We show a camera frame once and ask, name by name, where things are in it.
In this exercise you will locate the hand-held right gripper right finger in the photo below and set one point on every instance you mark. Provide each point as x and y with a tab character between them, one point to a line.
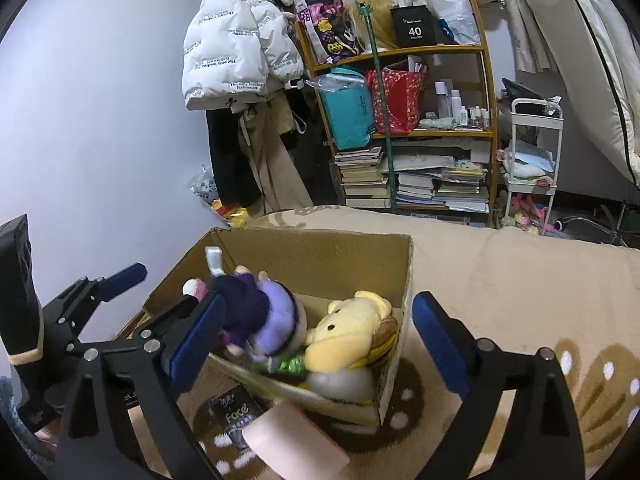
440	345

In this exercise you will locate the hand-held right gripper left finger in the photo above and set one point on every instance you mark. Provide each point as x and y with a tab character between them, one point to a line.
195	342

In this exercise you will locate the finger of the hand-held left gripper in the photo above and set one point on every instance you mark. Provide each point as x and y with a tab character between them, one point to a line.
170	312
122	277

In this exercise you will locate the brown yellow striped plush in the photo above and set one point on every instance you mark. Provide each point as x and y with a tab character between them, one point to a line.
385	340

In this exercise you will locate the purple plush toy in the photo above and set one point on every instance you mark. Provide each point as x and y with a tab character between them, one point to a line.
250	305

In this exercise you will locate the green tissue packet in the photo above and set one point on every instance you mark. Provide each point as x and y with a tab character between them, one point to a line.
287	364

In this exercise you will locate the yellow bear plush toy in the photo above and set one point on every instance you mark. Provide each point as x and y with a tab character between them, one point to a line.
340	335

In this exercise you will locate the pale pink soft pack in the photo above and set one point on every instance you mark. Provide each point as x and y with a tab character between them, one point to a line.
295	440

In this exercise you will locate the cardboard box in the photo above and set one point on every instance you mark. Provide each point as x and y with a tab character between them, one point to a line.
320	250

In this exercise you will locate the pink soft toys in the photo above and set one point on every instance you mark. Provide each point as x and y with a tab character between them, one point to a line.
525	212

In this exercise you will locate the black printed packet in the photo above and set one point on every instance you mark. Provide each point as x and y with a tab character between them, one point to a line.
235	415

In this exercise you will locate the beige butterfly printed blanket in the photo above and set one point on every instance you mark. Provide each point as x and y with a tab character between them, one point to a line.
500	280

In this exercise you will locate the plastic bag of toys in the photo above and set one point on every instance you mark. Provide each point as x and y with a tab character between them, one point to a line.
235	215

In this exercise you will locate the black coat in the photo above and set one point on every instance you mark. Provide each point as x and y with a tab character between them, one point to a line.
227	160

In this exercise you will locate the beige trousers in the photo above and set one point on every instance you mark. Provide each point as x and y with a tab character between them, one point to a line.
272	170

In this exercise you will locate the stack of books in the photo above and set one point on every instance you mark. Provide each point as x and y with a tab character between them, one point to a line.
360	175

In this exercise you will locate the blue white folded cloth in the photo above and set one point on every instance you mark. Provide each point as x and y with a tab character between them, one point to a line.
530	162

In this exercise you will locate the dark hanging clothes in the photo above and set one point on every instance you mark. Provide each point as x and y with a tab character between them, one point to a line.
310	160

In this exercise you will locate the pale green cloth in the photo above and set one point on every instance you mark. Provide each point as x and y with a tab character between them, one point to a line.
440	122

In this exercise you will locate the green pole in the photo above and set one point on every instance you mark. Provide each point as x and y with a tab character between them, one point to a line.
382	110

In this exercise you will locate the teal bag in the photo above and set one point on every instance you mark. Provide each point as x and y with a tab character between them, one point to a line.
350	120

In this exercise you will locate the group of cosmetic bottles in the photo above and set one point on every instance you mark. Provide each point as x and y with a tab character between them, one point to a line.
455	102

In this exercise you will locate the white trolley cart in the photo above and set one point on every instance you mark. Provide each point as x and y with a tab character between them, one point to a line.
534	120

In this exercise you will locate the red patterned bag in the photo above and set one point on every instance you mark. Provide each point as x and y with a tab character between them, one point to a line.
400	100

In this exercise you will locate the white puffer jacket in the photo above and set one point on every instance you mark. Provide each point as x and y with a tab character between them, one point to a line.
225	45

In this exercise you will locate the black flat object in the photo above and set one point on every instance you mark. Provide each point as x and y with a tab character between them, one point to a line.
520	89

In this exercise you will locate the clear plastic bag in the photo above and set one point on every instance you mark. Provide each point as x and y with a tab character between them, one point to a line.
340	81

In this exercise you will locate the wooden shelf unit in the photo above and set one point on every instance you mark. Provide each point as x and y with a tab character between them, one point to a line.
450	48

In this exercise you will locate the black box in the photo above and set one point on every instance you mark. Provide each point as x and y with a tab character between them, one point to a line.
412	27

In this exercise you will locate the black pink printed bag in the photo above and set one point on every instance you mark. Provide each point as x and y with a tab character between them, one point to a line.
325	30

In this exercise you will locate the white mattress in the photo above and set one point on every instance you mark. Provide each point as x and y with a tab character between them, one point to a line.
600	60

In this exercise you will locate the brown furry item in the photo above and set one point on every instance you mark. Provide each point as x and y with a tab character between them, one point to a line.
385	20

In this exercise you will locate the white plastic bag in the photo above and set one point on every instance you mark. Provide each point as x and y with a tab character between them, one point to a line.
445	0

